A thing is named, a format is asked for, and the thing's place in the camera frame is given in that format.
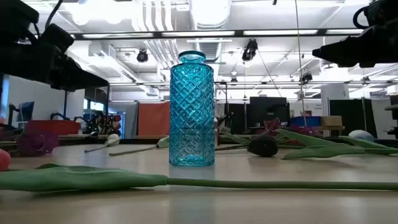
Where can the black ceiling camera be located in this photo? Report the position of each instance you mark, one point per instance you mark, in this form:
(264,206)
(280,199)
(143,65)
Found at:
(306,77)
(142,56)
(250,49)

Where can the blue patterned glass vase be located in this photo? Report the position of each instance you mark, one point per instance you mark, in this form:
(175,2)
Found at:
(191,124)

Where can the brown cardboard box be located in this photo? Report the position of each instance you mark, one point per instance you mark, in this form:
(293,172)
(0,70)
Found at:
(331,121)

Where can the black background robot arm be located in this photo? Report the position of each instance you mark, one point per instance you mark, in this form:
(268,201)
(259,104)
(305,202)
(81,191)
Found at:
(56,114)

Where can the white artificial tulip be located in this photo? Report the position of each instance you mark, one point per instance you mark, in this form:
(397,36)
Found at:
(360,135)
(163,142)

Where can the orange partition panel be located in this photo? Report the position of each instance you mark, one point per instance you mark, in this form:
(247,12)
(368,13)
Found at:
(154,118)

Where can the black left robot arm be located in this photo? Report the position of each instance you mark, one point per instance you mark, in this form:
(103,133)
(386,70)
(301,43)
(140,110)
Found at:
(15,18)

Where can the blue plastic bin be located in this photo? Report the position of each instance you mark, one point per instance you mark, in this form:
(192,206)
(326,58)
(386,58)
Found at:
(312,121)

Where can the purple artificial flower spray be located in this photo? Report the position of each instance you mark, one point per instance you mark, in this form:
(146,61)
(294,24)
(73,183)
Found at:
(37,143)

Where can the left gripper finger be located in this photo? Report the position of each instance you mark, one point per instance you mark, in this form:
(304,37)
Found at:
(81,81)

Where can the white ventilation duct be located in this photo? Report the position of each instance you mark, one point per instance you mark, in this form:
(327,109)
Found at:
(211,14)

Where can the blue screen monitor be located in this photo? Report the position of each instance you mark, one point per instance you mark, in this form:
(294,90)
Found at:
(26,111)

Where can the pink artificial tulip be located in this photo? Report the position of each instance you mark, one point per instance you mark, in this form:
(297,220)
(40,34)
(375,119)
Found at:
(93,179)

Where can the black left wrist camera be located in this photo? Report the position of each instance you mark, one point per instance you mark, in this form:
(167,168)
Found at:
(57,37)

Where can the black metal frame stand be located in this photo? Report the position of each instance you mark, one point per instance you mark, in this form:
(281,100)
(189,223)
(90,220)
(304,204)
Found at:
(108,102)

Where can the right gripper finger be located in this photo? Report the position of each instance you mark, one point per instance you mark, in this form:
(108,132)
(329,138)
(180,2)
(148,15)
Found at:
(342,51)

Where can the black partition panel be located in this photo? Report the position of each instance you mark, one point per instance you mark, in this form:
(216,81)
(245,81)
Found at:
(348,115)

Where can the dark purple artificial tulip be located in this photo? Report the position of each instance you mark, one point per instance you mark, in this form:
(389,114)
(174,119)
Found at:
(262,146)

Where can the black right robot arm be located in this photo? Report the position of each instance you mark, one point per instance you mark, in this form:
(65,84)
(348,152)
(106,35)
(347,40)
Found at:
(382,12)

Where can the black equipment mount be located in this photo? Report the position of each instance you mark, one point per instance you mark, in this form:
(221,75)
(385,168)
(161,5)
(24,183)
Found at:
(395,115)

